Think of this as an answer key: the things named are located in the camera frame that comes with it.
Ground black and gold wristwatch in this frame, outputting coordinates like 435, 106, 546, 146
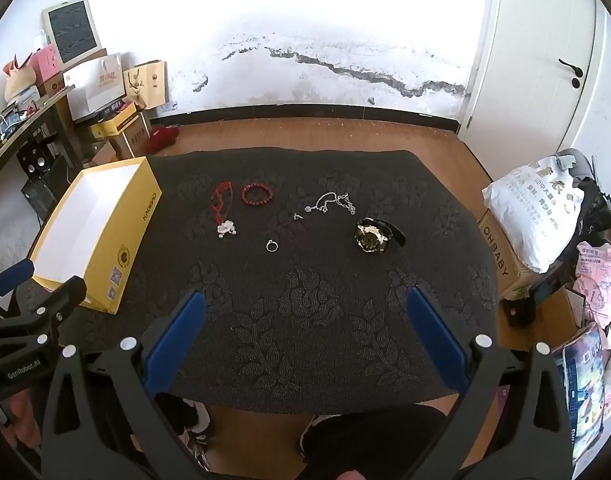
354, 217, 407, 255

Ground printed cardboard carton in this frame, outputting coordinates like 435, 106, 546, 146
108, 112, 154, 158

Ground red string bracelet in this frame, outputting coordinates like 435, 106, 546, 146
210, 181, 239, 239

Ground black speaker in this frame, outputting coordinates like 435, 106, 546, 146
16, 140, 54, 181

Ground blue printed package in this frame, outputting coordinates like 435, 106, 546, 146
555, 325, 609, 466

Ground black door handle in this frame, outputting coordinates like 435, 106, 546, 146
558, 58, 583, 90

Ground person's left hand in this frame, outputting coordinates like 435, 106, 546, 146
8, 394, 44, 450

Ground red cloth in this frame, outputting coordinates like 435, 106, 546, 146
144, 126, 180, 155

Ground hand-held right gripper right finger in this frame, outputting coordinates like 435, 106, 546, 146
405, 286, 573, 480

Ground pink plastic packages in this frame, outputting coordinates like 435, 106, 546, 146
573, 242, 611, 331

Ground yellow cardboard box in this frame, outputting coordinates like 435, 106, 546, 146
28, 156, 164, 315

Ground black desk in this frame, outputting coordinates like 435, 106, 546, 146
0, 92, 86, 181

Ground brown paper bag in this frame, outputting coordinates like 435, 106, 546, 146
123, 60, 169, 109

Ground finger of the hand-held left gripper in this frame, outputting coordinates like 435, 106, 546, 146
0, 259, 36, 311
0, 275, 88, 356

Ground brown cardboard box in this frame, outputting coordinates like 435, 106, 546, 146
478, 208, 539, 301

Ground black floral tablecloth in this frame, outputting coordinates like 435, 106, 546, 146
28, 147, 501, 416

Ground silver chain necklace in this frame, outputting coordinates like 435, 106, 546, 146
304, 191, 357, 216

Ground red bead bracelet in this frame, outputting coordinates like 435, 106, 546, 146
241, 183, 275, 206

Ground beige bag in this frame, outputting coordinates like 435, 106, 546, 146
4, 57, 39, 103

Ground white door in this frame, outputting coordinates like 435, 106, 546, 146
458, 0, 611, 161

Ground white monitor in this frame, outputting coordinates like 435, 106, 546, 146
42, 0, 104, 65

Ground white paper bag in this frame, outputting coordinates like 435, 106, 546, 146
63, 52, 126, 121

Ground flat yellow box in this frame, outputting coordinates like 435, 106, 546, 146
90, 102, 139, 140

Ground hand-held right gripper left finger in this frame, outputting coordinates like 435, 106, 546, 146
38, 290, 209, 480

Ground white printed sack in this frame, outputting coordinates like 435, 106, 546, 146
482, 152, 593, 273

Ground person's leg dark trousers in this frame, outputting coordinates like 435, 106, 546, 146
300, 404, 453, 480

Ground white and black shoe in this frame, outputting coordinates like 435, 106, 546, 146
182, 399, 215, 472

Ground black computer case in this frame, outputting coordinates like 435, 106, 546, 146
20, 155, 71, 216

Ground small black box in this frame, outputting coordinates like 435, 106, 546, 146
503, 297, 539, 329

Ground dark clothes pile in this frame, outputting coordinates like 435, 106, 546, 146
575, 175, 611, 261

